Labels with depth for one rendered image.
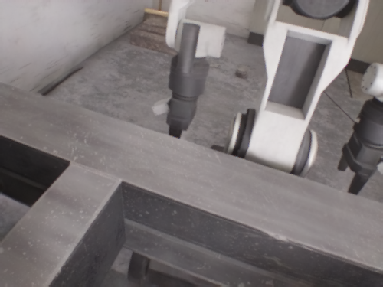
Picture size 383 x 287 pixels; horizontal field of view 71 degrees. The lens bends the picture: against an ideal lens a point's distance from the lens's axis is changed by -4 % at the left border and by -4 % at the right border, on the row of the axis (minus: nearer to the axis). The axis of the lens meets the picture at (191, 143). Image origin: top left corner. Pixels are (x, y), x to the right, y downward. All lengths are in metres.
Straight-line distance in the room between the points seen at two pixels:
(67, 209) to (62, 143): 0.15
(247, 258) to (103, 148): 0.39
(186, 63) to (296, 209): 0.35
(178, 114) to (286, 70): 0.26
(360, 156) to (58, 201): 0.61
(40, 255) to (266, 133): 0.45
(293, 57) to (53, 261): 0.54
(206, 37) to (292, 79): 0.20
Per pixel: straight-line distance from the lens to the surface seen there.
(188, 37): 0.58
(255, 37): 2.86
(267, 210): 0.48
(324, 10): 0.60
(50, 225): 0.46
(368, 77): 0.69
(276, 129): 0.60
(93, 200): 0.47
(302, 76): 0.62
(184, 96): 0.66
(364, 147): 0.71
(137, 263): 0.94
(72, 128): 0.60
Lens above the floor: 1.03
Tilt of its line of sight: 42 degrees down
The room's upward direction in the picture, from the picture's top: 9 degrees clockwise
